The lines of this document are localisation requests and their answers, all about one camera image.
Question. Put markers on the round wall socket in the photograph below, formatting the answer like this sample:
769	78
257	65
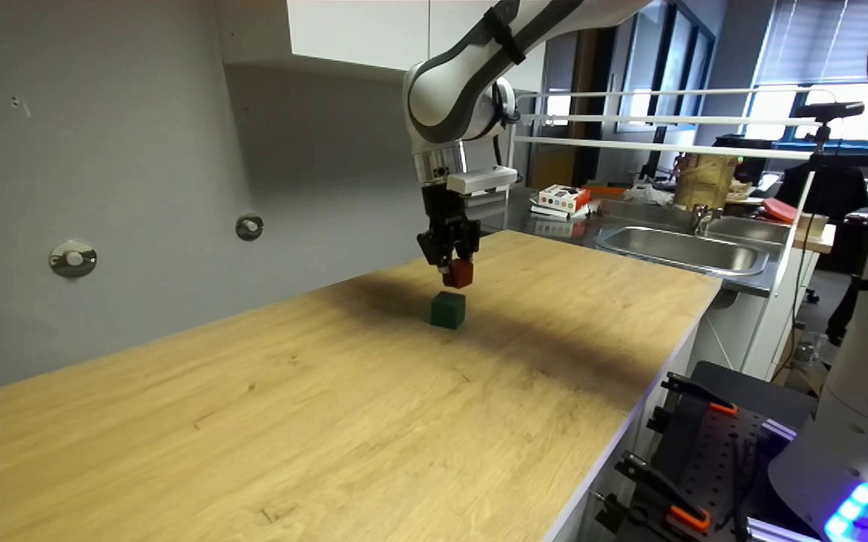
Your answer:
248	227
74	259

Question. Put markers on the beige container on counter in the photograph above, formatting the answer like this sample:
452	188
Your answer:
703	180

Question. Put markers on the stainless steel sink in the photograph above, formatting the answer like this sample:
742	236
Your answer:
684	250

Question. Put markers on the round wall socket left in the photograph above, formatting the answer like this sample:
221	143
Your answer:
74	259

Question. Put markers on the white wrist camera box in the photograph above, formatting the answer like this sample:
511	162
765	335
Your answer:
481	182

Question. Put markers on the red white box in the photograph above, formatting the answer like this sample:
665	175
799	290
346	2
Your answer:
562	201

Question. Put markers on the black clamp orange handle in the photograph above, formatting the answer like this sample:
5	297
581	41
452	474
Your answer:
670	512
684	389

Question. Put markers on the green wooden block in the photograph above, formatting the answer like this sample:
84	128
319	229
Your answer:
448	308

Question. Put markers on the round wall socket right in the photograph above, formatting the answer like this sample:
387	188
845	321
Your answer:
248	227

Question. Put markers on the orange wooden block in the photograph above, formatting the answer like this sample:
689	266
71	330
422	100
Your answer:
460	272

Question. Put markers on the black clamp orange handle front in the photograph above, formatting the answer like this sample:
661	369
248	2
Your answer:
670	512

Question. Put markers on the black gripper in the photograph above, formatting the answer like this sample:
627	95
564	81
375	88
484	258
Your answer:
448	221

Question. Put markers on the camera on tripod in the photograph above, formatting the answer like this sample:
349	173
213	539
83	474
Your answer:
826	182

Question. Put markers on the black clamp orange handle rear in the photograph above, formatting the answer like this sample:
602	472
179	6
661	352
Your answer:
684	389

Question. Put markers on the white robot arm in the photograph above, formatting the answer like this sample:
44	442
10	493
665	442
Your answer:
462	95

